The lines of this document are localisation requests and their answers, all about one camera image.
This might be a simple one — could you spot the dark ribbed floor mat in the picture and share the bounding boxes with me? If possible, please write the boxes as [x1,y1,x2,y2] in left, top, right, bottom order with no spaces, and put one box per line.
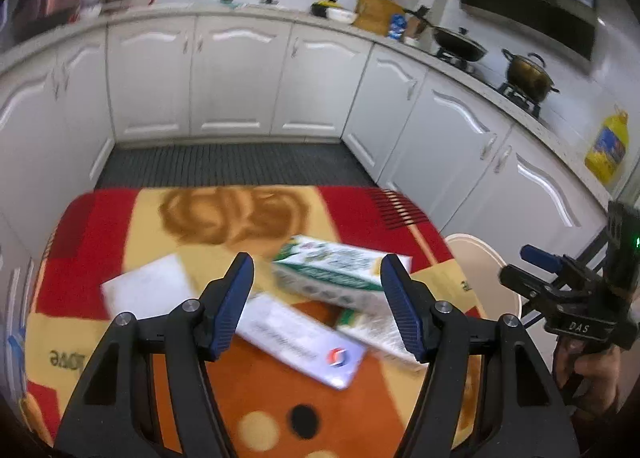
[95,143,378,189]

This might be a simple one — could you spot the gas stove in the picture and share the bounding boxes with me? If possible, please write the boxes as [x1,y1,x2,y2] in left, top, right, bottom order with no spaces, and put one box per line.
[435,50,546,121]

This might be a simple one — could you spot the black wok with lid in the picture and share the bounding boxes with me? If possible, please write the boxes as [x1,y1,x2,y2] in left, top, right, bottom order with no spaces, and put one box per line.
[430,25,488,64]

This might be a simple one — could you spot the wooden cutting board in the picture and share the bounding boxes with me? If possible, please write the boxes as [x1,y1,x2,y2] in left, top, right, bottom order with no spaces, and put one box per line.
[352,0,406,36]

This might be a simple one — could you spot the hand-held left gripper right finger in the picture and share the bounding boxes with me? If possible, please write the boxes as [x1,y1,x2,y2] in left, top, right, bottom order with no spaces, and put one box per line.
[380,253,583,458]

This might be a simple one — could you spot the yellow oil bottle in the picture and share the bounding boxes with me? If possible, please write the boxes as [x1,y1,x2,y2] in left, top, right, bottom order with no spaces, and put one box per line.
[584,105,631,185]

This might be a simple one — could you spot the white toothpaste box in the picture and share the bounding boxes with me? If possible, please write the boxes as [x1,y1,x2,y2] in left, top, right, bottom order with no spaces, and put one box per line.
[235,290,371,391]

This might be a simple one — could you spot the printed red yellow blanket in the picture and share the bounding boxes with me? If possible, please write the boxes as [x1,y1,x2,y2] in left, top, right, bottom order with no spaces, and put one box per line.
[20,185,488,458]

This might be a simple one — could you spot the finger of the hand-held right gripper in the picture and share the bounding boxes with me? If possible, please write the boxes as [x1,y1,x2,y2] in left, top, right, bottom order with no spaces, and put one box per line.
[500,263,567,315]
[520,244,602,290]

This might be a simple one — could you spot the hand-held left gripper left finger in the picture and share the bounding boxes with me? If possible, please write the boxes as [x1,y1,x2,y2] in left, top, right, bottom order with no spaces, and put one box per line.
[55,252,256,458]

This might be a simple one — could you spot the knife block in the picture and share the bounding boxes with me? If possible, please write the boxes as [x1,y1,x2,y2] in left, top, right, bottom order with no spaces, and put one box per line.
[404,8,431,39]

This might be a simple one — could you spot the brass pot with lid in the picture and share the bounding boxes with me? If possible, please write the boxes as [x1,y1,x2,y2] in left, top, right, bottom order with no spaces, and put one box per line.
[501,49,560,104]

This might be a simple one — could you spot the green white milk carton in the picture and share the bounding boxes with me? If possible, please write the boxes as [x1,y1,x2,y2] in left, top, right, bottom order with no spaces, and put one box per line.
[271,234,413,311]

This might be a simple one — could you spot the person's right hand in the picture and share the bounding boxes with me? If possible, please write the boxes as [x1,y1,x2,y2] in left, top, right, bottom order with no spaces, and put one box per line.
[552,335,631,411]

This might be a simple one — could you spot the long white foam block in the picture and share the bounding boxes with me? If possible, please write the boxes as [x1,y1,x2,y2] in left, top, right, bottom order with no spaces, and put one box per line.
[100,253,198,329]

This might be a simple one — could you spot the white base cabinets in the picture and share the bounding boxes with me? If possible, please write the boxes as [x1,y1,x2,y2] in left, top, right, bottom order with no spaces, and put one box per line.
[0,8,616,289]

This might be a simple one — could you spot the black pot yellow lid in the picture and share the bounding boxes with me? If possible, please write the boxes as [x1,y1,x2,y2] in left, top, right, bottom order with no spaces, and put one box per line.
[310,0,342,19]

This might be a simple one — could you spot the white green packet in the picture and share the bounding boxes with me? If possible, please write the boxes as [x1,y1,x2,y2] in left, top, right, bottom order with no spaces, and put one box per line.
[335,305,431,374]

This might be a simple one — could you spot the copper rice cooker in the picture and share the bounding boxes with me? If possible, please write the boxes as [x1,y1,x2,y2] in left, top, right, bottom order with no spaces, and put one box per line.
[12,0,83,36]

